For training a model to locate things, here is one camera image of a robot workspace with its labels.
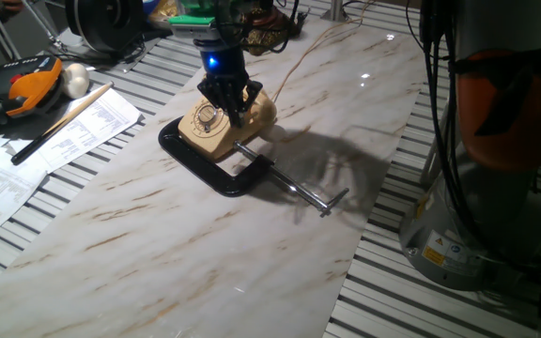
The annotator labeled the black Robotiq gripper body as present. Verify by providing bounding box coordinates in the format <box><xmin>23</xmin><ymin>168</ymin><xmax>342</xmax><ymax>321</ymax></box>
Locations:
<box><xmin>193</xmin><ymin>39</ymin><xmax>251</xmax><ymax>85</ymax></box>

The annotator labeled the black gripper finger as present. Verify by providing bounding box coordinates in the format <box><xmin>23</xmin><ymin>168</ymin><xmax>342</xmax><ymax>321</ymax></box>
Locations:
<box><xmin>197</xmin><ymin>75</ymin><xmax>242</xmax><ymax>129</ymax></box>
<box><xmin>235</xmin><ymin>78</ymin><xmax>265</xmax><ymax>128</ymax></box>

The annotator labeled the beige rotary phone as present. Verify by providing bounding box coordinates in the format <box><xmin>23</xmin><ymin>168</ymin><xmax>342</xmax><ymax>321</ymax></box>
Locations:
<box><xmin>177</xmin><ymin>86</ymin><xmax>291</xmax><ymax>161</ymax></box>

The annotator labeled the black C-clamp with steel screw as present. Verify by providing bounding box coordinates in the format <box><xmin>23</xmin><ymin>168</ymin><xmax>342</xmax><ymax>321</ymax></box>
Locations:
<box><xmin>157</xmin><ymin>115</ymin><xmax>350</xmax><ymax>219</ymax></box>

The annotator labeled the gold foil packet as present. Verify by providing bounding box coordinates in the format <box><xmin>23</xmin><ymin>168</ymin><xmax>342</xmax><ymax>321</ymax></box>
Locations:
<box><xmin>147</xmin><ymin>0</ymin><xmax>180</xmax><ymax>29</ymax></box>

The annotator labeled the black filament spool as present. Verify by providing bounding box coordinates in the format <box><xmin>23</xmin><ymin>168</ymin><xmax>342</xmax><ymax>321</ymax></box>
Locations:
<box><xmin>65</xmin><ymin>0</ymin><xmax>147</xmax><ymax>54</ymax></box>

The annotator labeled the white round knob object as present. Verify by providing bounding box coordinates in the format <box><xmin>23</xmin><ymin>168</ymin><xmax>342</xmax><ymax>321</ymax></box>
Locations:
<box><xmin>59</xmin><ymin>62</ymin><xmax>91</xmax><ymax>100</ymax></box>

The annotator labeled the long wooden stick black tip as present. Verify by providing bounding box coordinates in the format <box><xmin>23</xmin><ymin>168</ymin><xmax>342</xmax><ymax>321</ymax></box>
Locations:
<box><xmin>10</xmin><ymin>81</ymin><xmax>116</xmax><ymax>166</ymax></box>

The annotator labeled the marble pattern sheet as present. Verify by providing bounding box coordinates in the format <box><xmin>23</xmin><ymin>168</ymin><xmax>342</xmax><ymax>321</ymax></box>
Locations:
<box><xmin>0</xmin><ymin>17</ymin><xmax>425</xmax><ymax>338</ymax></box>

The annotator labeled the orange black teach pendant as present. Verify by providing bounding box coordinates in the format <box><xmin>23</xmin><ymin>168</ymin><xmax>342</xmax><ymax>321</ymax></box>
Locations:
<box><xmin>0</xmin><ymin>54</ymin><xmax>64</xmax><ymax>126</ymax></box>

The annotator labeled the beige phone cord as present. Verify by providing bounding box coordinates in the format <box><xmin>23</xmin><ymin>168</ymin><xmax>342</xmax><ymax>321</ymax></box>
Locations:
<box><xmin>270</xmin><ymin>0</ymin><xmax>378</xmax><ymax>104</ymax></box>

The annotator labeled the aluminium frame post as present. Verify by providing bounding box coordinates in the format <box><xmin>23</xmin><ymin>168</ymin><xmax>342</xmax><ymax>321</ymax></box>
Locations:
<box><xmin>320</xmin><ymin>0</ymin><xmax>351</xmax><ymax>23</ymax></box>
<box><xmin>19</xmin><ymin>0</ymin><xmax>72</xmax><ymax>53</ymax></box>

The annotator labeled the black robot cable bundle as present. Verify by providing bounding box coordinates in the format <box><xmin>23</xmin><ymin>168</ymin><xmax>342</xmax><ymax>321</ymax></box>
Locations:
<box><xmin>404</xmin><ymin>0</ymin><xmax>502</xmax><ymax>254</ymax></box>

